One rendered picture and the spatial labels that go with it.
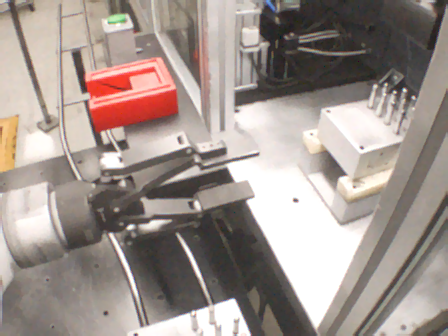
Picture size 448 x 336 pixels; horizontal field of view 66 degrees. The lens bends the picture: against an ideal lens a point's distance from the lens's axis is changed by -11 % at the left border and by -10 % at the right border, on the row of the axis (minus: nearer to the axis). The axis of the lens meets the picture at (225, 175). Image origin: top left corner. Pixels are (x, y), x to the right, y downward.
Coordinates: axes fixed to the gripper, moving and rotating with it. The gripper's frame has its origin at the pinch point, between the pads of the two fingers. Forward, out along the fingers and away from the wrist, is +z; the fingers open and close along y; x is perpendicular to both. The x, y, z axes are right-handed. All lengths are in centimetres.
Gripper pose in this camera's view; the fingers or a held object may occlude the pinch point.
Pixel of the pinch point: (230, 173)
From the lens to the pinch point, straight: 46.0
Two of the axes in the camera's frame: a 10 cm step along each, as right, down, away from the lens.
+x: -3.5, -6.7, 6.6
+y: 0.0, -7.0, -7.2
